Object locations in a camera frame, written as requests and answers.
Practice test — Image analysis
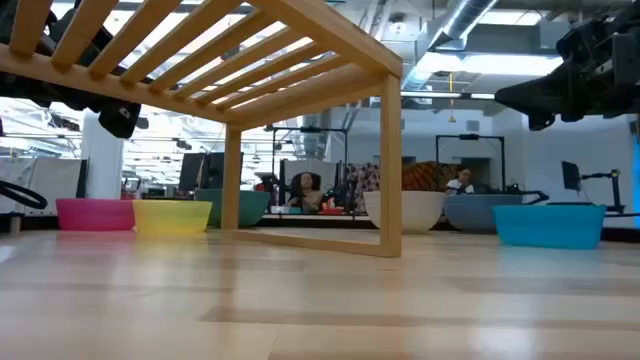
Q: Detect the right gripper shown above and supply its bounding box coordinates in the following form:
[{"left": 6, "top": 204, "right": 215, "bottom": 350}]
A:
[{"left": 494, "top": 14, "right": 640, "bottom": 132}]

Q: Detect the green plastic bowl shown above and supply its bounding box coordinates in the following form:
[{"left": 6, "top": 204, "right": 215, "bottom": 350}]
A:
[{"left": 194, "top": 188, "right": 272, "bottom": 229}]

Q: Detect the bright blue panel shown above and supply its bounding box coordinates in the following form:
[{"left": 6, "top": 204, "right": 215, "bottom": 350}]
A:
[{"left": 632, "top": 144, "right": 640, "bottom": 227}]

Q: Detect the black table border rail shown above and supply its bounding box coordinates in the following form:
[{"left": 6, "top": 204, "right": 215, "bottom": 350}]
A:
[{"left": 0, "top": 212, "right": 640, "bottom": 245}]

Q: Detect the black computer monitor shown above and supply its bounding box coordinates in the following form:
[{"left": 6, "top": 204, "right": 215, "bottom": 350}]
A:
[
  {"left": 204, "top": 152, "right": 245, "bottom": 191},
  {"left": 178, "top": 152, "right": 207, "bottom": 192}
]

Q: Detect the long ceiling light strip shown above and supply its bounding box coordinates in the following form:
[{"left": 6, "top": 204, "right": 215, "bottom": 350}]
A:
[{"left": 399, "top": 91, "right": 496, "bottom": 100}]

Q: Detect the cyan plastic bowl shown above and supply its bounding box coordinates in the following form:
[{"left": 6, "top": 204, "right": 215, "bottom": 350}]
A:
[{"left": 492, "top": 203, "right": 608, "bottom": 250}]

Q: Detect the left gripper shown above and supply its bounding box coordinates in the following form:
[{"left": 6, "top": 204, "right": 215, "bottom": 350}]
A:
[{"left": 0, "top": 72, "right": 142, "bottom": 140}]

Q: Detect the wooden slatted shelf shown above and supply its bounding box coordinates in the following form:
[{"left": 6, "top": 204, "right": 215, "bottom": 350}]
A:
[{"left": 0, "top": 0, "right": 404, "bottom": 259}]

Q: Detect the thick black cable loop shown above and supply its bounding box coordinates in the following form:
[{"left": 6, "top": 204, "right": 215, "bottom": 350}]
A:
[{"left": 0, "top": 179, "right": 49, "bottom": 210}]

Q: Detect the circle patterned cloth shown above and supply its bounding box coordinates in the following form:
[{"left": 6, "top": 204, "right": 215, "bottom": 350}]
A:
[{"left": 344, "top": 162, "right": 381, "bottom": 214}]

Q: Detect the person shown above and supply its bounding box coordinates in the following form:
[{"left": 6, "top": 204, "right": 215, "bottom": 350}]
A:
[
  {"left": 446, "top": 166, "right": 476, "bottom": 196},
  {"left": 288, "top": 172, "right": 325, "bottom": 211}
]

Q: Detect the white partition panel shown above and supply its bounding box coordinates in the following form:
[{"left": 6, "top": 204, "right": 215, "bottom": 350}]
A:
[{"left": 0, "top": 158, "right": 84, "bottom": 215}]

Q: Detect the small black monitor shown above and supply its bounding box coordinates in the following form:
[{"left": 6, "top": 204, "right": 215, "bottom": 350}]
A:
[{"left": 561, "top": 160, "right": 583, "bottom": 192}]

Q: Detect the black metal frame stand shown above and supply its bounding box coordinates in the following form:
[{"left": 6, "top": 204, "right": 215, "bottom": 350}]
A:
[
  {"left": 435, "top": 133, "right": 506, "bottom": 194},
  {"left": 271, "top": 125, "right": 350, "bottom": 211}
]

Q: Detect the orange patterned cloth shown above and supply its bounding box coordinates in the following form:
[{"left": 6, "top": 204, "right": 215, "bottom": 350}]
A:
[{"left": 402, "top": 160, "right": 459, "bottom": 193}]

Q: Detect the yellow pendant lamp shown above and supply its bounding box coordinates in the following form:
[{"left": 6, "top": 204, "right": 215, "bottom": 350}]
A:
[{"left": 447, "top": 72, "right": 458, "bottom": 124}]

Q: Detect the grey-blue round bowl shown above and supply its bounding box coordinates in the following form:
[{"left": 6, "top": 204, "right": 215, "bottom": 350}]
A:
[{"left": 443, "top": 193, "right": 525, "bottom": 234}]

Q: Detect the red plastic item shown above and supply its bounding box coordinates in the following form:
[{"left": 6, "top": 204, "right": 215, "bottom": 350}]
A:
[{"left": 319, "top": 197, "right": 346, "bottom": 216}]

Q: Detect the yellow plastic bowl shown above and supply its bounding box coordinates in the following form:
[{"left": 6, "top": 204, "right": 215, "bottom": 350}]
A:
[{"left": 132, "top": 199, "right": 214, "bottom": 235}]

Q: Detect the silver ventilation duct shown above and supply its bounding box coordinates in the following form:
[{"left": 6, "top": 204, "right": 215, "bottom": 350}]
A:
[{"left": 399, "top": 0, "right": 501, "bottom": 91}]

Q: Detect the pink plastic bowl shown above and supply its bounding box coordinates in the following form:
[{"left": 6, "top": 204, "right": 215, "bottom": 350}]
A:
[{"left": 55, "top": 198, "right": 136, "bottom": 232}]

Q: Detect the white round bowl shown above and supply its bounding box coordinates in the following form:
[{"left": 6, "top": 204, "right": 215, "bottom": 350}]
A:
[{"left": 363, "top": 190, "right": 446, "bottom": 235}]

